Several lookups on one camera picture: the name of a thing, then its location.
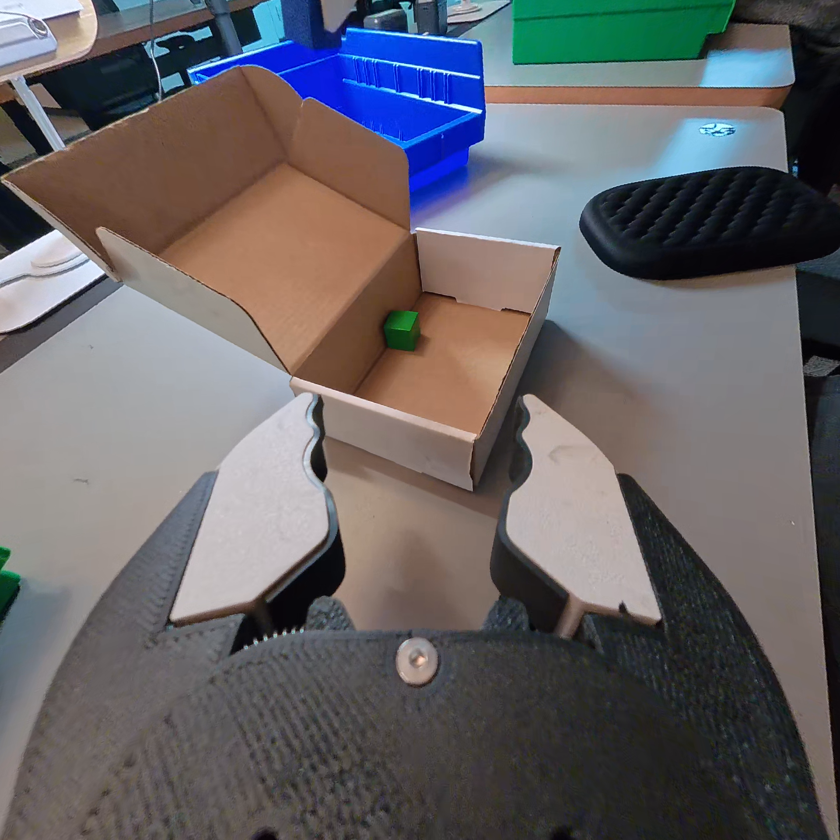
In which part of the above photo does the small green cube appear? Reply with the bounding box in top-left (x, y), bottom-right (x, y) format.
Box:
top-left (384, 310), bottom-right (421, 350)

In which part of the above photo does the black chair armrest pad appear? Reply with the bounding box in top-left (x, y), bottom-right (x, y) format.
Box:
top-left (579, 166), bottom-right (840, 281)

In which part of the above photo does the wooden table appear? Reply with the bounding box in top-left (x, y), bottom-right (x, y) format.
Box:
top-left (0, 0), bottom-right (99, 83)

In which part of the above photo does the grey wood-edged desk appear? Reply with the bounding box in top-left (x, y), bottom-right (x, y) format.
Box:
top-left (482, 23), bottom-right (796, 109)

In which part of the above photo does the green plastic bin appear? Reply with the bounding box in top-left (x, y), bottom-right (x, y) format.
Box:
top-left (0, 546), bottom-right (22, 621)
top-left (512, 0), bottom-right (737, 65)

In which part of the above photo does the white cardboard box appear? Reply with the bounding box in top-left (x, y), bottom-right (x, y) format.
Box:
top-left (0, 64), bottom-right (562, 492)

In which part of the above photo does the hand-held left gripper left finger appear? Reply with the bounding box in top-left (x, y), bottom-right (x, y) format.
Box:
top-left (168, 392), bottom-right (345, 627)

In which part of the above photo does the white table leg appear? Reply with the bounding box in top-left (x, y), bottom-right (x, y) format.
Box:
top-left (10, 75), bottom-right (67, 152)

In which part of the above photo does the white device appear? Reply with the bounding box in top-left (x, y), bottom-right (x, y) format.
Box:
top-left (0, 16), bottom-right (59, 65)

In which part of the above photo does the blue plastic bin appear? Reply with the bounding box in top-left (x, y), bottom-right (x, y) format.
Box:
top-left (187, 26), bottom-right (487, 194)

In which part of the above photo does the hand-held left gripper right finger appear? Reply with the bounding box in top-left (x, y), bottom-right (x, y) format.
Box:
top-left (491, 392), bottom-right (664, 641)

